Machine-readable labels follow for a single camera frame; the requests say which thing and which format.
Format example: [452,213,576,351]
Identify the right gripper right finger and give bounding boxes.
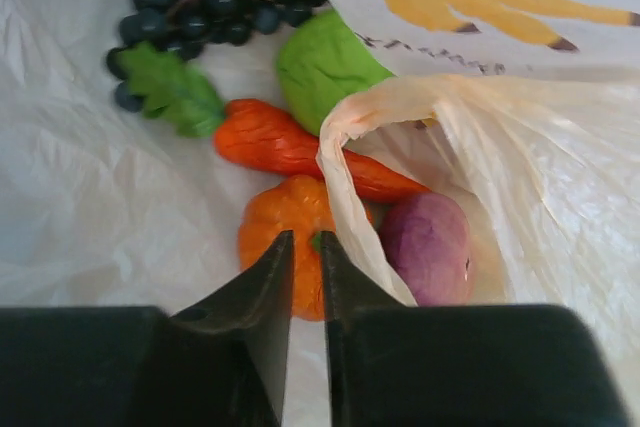
[320,231,415,426]

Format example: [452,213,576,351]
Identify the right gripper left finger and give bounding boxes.
[129,231,294,426]

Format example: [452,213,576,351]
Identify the orange toy pumpkin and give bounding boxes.
[236,174,375,323]

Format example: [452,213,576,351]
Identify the peach plastic grocery bag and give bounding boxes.
[1,0,639,414]

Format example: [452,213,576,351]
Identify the green toy apple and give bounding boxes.
[275,10,393,136]

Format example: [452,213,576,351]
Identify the purple toy onion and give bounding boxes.
[378,192,474,306]

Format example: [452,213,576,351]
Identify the orange toy carrot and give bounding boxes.
[212,99,428,203]

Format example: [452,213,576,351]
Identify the dark toy grape bunch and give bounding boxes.
[104,0,327,138]

